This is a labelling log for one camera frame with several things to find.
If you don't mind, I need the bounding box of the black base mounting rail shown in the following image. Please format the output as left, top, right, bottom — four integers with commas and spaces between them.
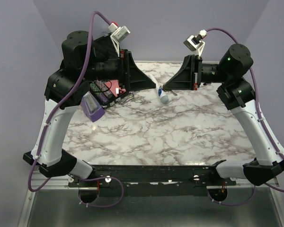
68, 164, 236, 197

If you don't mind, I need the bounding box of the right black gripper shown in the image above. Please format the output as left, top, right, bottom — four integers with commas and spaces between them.
163, 55, 231, 91

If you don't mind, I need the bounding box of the purple metronome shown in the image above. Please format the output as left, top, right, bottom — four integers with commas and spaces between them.
80, 92, 105, 122

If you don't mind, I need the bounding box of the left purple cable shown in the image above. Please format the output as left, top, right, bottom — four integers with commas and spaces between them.
28, 11, 119, 192

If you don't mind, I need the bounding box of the black poker chip case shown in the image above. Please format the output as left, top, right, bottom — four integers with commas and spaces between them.
88, 34, 134, 109

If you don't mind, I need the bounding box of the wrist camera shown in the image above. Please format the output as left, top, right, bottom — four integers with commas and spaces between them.
183, 29, 207, 57
108, 22, 131, 57

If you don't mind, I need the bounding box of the blue key tag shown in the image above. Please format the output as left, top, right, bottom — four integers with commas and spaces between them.
158, 88, 162, 97

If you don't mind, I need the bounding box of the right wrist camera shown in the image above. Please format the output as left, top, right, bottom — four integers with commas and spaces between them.
183, 29, 207, 57

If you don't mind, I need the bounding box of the aluminium frame profile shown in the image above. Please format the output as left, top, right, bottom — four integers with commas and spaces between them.
18, 165, 73, 227

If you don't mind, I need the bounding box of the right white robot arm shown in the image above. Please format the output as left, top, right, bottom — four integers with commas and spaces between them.
163, 44, 284, 186

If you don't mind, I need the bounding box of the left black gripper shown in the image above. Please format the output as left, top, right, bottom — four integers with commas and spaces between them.
81, 49, 156, 91

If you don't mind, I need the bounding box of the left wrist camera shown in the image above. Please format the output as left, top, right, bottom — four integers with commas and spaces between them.
108, 22, 131, 57

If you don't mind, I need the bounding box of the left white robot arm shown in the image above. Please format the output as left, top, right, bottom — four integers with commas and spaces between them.
23, 31, 156, 187

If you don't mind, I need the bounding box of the white microphone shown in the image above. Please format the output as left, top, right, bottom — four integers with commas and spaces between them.
149, 75, 169, 104

